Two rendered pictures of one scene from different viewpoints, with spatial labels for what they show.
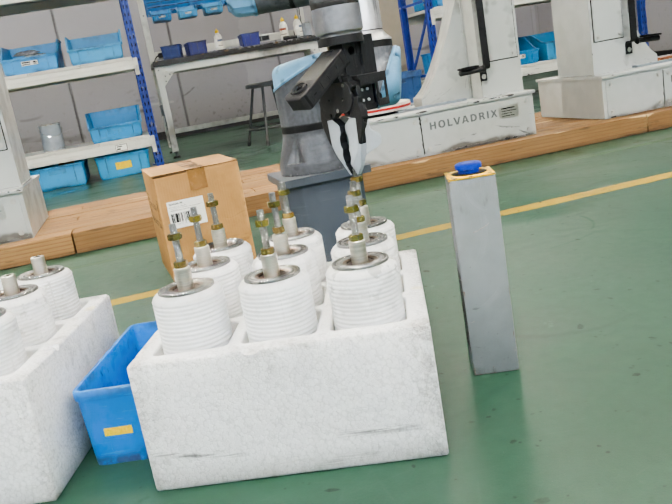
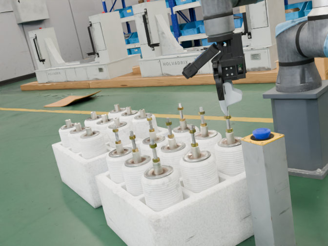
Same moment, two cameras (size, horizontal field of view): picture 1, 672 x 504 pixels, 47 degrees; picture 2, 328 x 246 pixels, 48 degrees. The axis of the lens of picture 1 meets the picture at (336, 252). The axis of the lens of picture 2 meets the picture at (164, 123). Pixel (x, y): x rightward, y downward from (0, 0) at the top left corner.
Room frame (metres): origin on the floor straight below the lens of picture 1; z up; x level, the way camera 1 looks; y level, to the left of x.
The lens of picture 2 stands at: (0.55, -0.76, 0.61)
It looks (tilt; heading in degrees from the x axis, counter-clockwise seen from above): 16 degrees down; 57
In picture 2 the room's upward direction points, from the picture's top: 11 degrees counter-clockwise
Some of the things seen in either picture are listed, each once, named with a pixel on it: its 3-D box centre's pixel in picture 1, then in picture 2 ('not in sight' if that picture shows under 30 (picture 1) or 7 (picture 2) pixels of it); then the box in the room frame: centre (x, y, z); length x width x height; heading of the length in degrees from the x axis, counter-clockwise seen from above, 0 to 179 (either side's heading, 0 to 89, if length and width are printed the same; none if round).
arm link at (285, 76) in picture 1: (306, 89); (296, 38); (1.63, 0.00, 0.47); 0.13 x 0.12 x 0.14; 81
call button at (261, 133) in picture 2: (468, 169); (261, 134); (1.16, -0.22, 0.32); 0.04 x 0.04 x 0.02
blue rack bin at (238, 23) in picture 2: not in sight; (237, 20); (5.24, 3.60, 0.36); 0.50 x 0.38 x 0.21; 13
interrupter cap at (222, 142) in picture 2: (363, 224); (231, 142); (1.22, -0.05, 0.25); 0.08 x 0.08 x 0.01
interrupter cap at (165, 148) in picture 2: (283, 253); (173, 147); (1.11, 0.08, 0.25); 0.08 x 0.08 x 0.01
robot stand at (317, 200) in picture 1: (328, 237); (302, 127); (1.63, 0.01, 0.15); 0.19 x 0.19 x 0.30; 13
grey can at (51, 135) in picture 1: (52, 137); not in sight; (5.55, 1.82, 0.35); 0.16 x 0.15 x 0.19; 103
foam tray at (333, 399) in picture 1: (302, 354); (182, 196); (1.11, 0.08, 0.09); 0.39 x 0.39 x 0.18; 85
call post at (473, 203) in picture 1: (481, 272); (269, 198); (1.16, -0.22, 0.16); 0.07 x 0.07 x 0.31; 85
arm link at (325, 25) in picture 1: (336, 22); (219, 26); (1.23, -0.06, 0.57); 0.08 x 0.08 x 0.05
